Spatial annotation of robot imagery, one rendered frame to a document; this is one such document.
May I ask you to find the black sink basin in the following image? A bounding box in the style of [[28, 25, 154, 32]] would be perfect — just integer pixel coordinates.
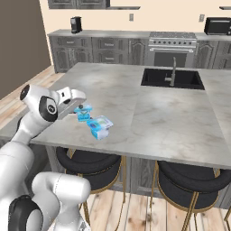
[[140, 68, 206, 91]]

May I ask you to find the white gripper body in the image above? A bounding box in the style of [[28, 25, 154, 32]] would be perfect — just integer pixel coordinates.
[[55, 88, 88, 121]]

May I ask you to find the small blue yogurt container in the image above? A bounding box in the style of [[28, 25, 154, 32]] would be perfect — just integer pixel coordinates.
[[73, 104, 94, 123]]

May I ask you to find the large blue yogurt container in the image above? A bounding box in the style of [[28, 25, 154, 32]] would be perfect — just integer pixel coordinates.
[[86, 115, 115, 141]]

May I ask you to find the grey wall cupboard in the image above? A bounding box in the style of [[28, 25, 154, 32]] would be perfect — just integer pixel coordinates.
[[47, 0, 111, 10]]

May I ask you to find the black round bar stool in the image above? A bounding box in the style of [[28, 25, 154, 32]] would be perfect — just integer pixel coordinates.
[[55, 146, 127, 231], [149, 160, 231, 231]]

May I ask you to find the black coffee machine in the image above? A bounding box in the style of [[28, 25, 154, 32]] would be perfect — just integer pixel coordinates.
[[70, 16, 83, 34]]

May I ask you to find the stainless steel oven range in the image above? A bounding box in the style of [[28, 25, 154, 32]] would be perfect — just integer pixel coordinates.
[[147, 31, 198, 69]]

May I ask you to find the grey base cupboard run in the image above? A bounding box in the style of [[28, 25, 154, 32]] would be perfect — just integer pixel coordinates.
[[48, 29, 231, 74]]

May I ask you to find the black microwave oven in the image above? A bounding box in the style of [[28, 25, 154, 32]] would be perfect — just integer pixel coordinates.
[[203, 16, 231, 36]]

